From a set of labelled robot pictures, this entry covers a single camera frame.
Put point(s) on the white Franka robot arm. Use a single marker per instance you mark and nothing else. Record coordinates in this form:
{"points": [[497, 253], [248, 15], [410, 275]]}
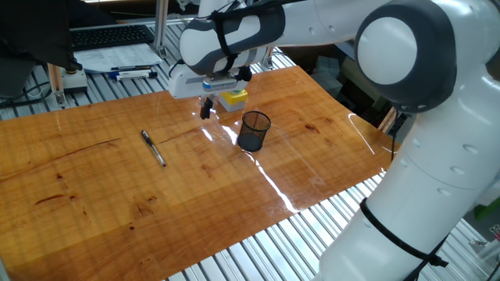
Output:
{"points": [[410, 136]]}

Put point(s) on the black computer keyboard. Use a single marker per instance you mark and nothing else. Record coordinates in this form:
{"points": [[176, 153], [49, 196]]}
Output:
{"points": [[111, 37]]}

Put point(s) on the black mesh pen holder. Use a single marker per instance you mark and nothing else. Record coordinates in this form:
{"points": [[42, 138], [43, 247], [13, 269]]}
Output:
{"points": [[252, 134]]}

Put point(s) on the white box with black knob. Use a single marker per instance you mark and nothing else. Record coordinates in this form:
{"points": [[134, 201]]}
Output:
{"points": [[75, 81]]}

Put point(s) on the yellow box green push button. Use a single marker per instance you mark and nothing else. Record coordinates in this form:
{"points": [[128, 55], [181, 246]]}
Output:
{"points": [[234, 99]]}

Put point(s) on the upright aluminium profile post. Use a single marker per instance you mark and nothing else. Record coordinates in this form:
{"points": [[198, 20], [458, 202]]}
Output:
{"points": [[160, 27]]}

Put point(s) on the black and clear pen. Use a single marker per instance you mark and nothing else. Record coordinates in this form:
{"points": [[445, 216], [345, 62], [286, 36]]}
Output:
{"points": [[153, 148]]}

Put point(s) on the thin black pen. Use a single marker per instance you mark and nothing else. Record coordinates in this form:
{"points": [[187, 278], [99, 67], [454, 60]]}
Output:
{"points": [[131, 68]]}

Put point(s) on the slanted wooden stick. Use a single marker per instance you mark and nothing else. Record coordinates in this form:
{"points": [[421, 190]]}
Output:
{"points": [[386, 121]]}

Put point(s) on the white paper stack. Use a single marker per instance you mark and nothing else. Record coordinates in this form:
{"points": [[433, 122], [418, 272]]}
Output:
{"points": [[117, 56]]}

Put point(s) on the white and blue marker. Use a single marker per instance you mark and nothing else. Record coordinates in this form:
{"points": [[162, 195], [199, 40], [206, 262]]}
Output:
{"points": [[134, 75]]}

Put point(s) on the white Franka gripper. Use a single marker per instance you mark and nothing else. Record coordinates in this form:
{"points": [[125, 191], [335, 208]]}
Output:
{"points": [[183, 87]]}

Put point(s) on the black cloth cover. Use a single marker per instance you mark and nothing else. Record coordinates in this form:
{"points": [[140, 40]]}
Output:
{"points": [[35, 31]]}

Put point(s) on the glossy wood pattern mat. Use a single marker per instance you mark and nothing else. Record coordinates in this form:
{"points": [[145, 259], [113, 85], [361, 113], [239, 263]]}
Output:
{"points": [[117, 203]]}

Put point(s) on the wood faced bracket post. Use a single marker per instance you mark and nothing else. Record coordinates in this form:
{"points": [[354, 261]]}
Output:
{"points": [[56, 84]]}

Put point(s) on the green plastic piece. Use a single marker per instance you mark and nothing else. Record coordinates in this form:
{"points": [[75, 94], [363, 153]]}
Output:
{"points": [[488, 208]]}

